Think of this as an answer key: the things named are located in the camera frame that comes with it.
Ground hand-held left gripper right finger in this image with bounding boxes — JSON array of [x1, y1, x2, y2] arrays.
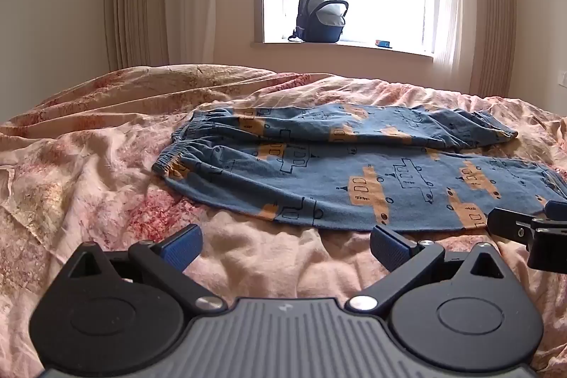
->
[[346, 224, 506, 313]]

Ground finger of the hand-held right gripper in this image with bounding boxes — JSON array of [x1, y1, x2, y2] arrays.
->
[[544, 200, 567, 222], [487, 207, 567, 273]]

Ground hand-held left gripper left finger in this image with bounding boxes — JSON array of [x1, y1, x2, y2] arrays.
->
[[66, 224, 226, 313]]

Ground blue patterned pants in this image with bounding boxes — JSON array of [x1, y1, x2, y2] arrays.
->
[[152, 103, 567, 234]]

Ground pink floral blanket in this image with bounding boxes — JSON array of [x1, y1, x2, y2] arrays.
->
[[0, 65, 567, 378]]

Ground dark blue backpack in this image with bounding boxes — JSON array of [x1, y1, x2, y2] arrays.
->
[[288, 0, 350, 43]]

